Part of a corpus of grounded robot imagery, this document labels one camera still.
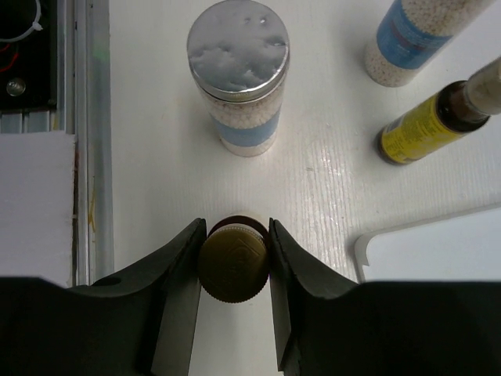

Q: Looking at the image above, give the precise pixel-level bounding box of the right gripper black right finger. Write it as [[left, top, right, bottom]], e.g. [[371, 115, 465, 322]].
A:
[[268, 219, 500, 375]]

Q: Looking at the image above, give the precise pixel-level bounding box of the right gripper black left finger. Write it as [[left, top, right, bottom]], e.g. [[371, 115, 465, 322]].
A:
[[1, 219, 207, 375]]

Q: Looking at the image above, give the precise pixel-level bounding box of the yellow bottle front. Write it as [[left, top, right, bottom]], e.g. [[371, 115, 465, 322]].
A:
[[197, 212, 270, 304]]

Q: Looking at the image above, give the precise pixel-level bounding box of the yellow bottle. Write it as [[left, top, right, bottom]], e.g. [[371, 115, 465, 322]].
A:
[[377, 58, 500, 165], [197, 212, 270, 304]]

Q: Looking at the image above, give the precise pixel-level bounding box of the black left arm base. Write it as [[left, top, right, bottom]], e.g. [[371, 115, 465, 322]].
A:
[[1, 1, 57, 113]]

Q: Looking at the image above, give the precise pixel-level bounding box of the white divided organizer tray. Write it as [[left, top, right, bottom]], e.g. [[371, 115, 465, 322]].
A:
[[354, 204, 500, 282]]

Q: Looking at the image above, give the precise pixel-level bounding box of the silver-lid salt jar front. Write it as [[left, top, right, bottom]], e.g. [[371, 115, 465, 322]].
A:
[[186, 1, 290, 157]]

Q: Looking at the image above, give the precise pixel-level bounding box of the silver-lid salt jar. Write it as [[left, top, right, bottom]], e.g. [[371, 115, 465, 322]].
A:
[[186, 1, 290, 157], [364, 0, 493, 88]]

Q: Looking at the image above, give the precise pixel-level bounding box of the silver-lid salt jar rear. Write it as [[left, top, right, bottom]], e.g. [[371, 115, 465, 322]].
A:
[[364, 0, 493, 88]]

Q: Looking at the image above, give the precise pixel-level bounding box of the aluminium table rail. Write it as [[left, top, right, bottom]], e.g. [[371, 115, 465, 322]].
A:
[[1, 1, 114, 287]]

